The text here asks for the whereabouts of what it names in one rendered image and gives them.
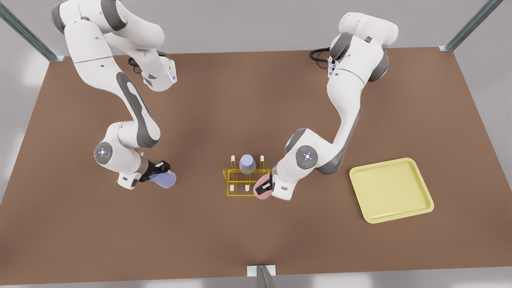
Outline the pink cup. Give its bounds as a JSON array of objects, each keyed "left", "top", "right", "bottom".
[{"left": 253, "top": 176, "right": 273, "bottom": 200}]

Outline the lavender cup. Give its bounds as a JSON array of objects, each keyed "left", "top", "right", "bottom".
[
  {"left": 239, "top": 154, "right": 256, "bottom": 175},
  {"left": 149, "top": 171, "right": 177, "bottom": 189}
]

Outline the pale yellow tray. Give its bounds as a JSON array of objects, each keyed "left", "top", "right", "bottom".
[{"left": 349, "top": 158, "right": 435, "bottom": 224}]

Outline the yellow wire cup rack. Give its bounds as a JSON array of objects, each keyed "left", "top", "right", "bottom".
[{"left": 222, "top": 155, "right": 273, "bottom": 197}]

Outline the silver frame post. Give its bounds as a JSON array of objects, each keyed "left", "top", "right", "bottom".
[
  {"left": 0, "top": 3, "right": 64, "bottom": 63},
  {"left": 247, "top": 264, "right": 277, "bottom": 288},
  {"left": 439, "top": 0, "right": 504, "bottom": 52}
]

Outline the black cable loop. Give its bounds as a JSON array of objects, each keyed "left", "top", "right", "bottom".
[
  {"left": 128, "top": 51, "right": 167, "bottom": 75},
  {"left": 309, "top": 48, "right": 332, "bottom": 63}
]

